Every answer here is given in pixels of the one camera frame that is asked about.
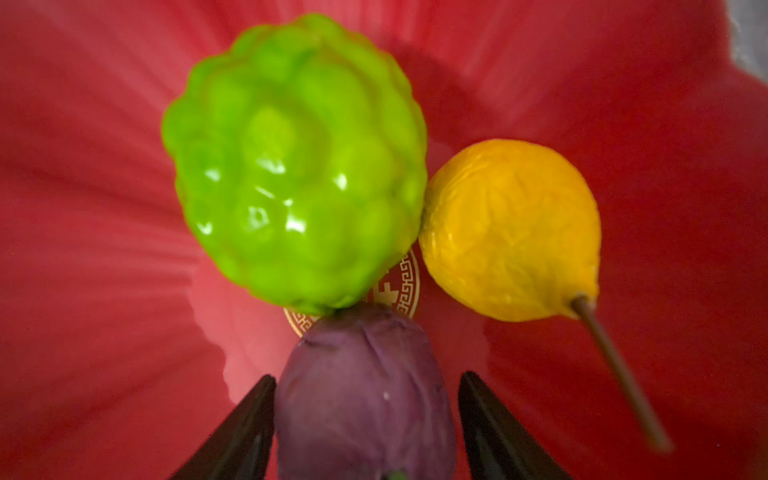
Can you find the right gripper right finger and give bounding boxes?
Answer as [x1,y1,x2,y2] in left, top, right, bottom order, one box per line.
[458,371,571,480]

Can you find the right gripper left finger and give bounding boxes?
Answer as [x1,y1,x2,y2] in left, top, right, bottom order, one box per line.
[172,375,277,480]

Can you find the purple passion fruit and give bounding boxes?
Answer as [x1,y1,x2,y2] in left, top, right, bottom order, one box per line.
[275,303,457,479]

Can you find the yellow lemon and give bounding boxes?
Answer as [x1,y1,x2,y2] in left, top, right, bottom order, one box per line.
[419,139,673,453]

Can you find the bumpy green custard apple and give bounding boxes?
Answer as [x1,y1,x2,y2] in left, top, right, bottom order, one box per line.
[161,13,427,315]

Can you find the red flower-shaped fruit bowl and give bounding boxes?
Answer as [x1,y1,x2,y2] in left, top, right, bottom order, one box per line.
[1,1,767,479]

